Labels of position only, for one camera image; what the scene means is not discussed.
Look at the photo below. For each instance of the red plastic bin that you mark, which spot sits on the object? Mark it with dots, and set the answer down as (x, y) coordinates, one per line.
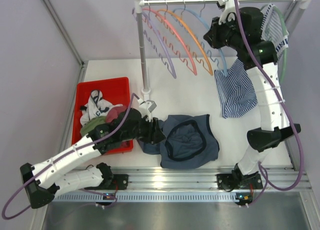
(116, 91)

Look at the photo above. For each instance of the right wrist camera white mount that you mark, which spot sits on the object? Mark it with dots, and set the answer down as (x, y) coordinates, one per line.
(228, 8)

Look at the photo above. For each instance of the orange hanger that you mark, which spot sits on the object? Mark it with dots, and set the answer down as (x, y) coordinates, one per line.
(206, 64)

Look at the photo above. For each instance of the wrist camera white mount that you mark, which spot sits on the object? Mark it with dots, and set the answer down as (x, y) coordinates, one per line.
(228, 8)
(146, 108)

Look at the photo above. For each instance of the blue white striped tank top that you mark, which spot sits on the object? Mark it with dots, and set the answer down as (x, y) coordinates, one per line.
(236, 94)

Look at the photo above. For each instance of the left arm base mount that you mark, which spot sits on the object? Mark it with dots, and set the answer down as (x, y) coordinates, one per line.
(117, 181)

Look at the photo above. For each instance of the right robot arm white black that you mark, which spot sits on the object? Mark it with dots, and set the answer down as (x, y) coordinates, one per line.
(240, 29)

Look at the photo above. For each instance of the green garment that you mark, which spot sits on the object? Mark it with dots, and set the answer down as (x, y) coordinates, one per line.
(91, 124)

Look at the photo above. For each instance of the slotted cable duct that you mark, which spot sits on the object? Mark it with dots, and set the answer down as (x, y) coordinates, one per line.
(139, 197)

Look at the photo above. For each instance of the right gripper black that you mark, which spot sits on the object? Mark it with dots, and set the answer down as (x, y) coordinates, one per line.
(211, 35)

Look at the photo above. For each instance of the light blue hanger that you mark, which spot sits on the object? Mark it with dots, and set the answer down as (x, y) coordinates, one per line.
(223, 67)

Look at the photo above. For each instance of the white printed garment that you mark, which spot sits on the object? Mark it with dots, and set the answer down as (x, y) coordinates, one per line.
(96, 106)

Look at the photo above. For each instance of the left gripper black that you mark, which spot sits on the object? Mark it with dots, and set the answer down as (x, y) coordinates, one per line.
(155, 131)

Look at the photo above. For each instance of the green hanger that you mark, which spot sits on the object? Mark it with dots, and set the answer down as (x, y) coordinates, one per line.
(274, 30)

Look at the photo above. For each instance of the metal clothes rack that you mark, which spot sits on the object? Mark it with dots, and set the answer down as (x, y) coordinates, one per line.
(138, 9)

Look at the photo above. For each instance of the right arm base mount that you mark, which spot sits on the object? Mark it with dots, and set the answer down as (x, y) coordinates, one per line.
(235, 180)

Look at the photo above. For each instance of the maroon garment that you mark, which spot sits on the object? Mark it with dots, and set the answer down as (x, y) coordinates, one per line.
(114, 113)

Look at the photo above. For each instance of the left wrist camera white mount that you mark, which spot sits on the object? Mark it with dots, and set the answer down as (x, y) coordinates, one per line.
(146, 108)

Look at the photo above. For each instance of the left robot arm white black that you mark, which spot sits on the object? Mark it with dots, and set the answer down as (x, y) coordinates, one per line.
(56, 176)

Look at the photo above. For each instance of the aluminium mounting rail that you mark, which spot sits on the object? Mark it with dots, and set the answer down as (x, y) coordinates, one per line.
(199, 180)

